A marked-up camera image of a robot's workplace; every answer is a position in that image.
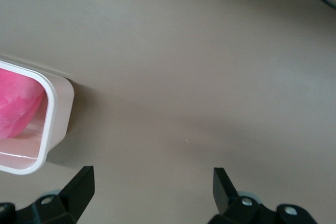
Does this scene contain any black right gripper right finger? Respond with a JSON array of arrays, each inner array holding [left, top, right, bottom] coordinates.
[[207, 167, 317, 224]]

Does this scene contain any pink round plush toy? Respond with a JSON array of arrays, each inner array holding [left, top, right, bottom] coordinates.
[[0, 68, 46, 141]]

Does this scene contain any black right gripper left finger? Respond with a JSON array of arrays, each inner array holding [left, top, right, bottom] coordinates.
[[0, 166, 95, 224]]

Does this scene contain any white plastic storage box base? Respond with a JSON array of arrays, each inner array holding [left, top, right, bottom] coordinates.
[[0, 55, 75, 176]]

